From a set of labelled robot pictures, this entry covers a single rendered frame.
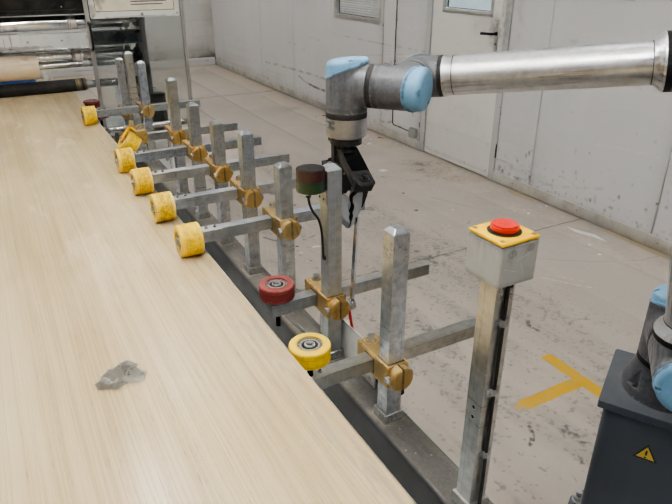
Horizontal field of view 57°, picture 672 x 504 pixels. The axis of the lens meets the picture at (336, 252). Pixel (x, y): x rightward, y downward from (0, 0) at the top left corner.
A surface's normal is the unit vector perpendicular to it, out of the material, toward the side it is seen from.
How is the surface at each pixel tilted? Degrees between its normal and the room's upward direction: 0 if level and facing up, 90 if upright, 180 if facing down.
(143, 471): 0
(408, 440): 0
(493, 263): 90
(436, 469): 0
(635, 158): 90
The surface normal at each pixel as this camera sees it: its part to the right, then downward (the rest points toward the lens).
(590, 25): -0.88, 0.21
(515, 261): 0.48, 0.38
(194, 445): 0.00, -0.90
